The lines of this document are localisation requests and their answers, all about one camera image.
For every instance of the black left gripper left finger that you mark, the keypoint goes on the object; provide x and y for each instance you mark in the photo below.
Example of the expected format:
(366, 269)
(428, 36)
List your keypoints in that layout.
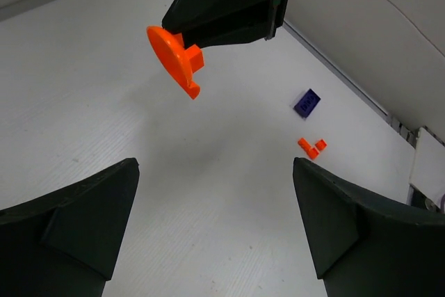
(67, 242)

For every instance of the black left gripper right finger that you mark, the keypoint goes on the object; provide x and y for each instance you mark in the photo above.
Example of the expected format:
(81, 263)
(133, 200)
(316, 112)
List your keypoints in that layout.
(364, 244)

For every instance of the aluminium rail at table edge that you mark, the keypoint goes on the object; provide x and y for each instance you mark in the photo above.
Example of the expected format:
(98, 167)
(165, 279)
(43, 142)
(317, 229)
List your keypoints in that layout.
(407, 134)

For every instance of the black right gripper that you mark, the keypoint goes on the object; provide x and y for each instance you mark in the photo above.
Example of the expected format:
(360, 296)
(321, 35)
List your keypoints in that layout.
(207, 23)

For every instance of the dark blue lego brick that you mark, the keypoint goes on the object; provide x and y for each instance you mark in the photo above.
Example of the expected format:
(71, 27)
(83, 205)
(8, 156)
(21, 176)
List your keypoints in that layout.
(306, 104)

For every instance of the orange round lego piece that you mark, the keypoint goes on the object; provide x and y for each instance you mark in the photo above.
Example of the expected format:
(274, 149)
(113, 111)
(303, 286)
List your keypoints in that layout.
(179, 61)

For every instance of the small orange lego piece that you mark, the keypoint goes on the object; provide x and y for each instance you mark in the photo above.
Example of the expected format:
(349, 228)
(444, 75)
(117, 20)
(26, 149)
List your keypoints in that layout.
(311, 152)

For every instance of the small orange lego brick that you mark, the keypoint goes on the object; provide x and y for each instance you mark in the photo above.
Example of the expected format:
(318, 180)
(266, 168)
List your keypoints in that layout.
(321, 145)

